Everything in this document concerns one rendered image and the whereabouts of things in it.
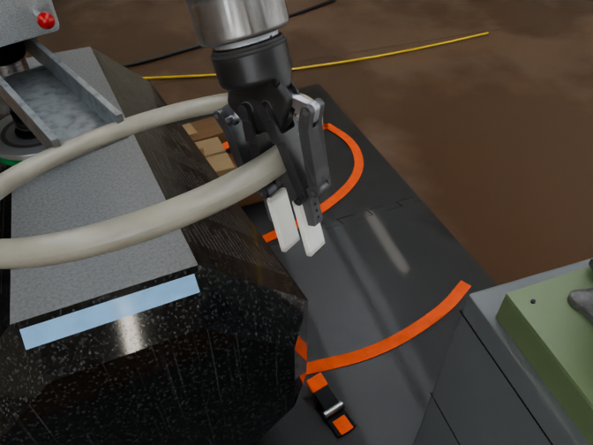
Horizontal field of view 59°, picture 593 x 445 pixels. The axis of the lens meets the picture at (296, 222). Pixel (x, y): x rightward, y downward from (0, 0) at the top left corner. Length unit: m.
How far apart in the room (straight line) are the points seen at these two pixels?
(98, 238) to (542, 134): 2.81
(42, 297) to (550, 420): 0.91
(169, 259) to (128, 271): 0.08
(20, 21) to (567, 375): 1.17
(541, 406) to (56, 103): 1.02
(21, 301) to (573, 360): 0.96
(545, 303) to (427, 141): 1.94
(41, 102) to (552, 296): 1.00
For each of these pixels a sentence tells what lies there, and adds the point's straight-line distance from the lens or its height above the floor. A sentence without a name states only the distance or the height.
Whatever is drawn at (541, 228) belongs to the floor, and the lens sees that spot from 2.53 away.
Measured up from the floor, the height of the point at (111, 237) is 1.27.
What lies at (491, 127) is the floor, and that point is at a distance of 3.08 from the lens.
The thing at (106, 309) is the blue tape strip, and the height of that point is 0.82.
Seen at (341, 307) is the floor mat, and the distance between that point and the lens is 1.99.
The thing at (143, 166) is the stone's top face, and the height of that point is 0.84.
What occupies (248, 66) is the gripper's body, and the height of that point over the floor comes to 1.38.
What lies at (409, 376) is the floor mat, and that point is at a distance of 1.87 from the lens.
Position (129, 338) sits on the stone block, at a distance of 1.05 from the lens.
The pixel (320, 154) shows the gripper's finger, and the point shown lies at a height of 1.30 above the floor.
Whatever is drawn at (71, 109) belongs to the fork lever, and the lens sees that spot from 1.07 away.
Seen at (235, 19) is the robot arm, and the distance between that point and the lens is 0.49.
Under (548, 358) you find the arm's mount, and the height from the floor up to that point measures 0.85.
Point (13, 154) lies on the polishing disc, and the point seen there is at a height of 0.90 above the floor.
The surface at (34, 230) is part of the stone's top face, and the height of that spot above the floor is 0.84.
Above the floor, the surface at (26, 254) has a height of 1.25.
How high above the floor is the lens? 1.61
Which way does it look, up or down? 44 degrees down
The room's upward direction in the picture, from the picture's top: straight up
